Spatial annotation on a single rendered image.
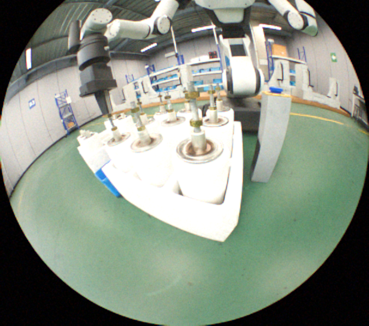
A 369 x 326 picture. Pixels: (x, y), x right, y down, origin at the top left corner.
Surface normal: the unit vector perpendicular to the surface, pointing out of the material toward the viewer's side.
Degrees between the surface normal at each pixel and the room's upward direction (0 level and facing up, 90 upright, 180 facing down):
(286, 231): 0
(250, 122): 90
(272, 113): 90
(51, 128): 90
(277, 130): 90
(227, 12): 142
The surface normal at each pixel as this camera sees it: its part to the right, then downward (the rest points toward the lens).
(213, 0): -0.13, 0.99
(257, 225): -0.18, -0.86
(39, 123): 0.91, 0.05
